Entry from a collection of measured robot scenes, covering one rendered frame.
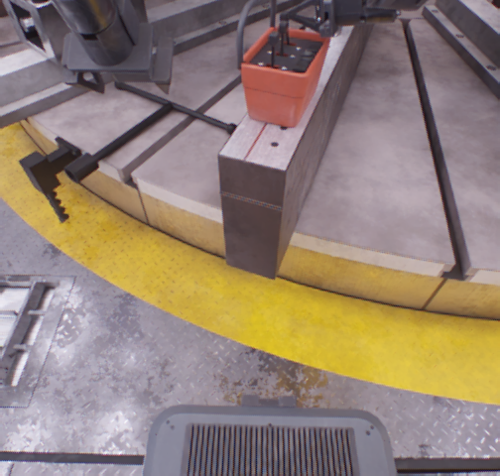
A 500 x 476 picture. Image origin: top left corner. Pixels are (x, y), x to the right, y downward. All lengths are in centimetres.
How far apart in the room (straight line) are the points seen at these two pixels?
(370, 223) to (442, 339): 47
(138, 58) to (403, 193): 97
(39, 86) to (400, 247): 150
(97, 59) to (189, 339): 93
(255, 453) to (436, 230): 78
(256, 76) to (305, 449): 75
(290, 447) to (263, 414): 9
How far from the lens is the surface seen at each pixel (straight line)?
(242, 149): 72
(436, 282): 126
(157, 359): 123
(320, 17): 80
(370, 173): 131
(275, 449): 88
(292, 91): 73
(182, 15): 210
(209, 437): 88
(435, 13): 263
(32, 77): 178
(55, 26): 167
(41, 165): 146
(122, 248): 149
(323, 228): 109
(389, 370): 126
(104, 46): 48
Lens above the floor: 113
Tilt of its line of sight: 50 degrees down
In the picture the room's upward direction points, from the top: straight up
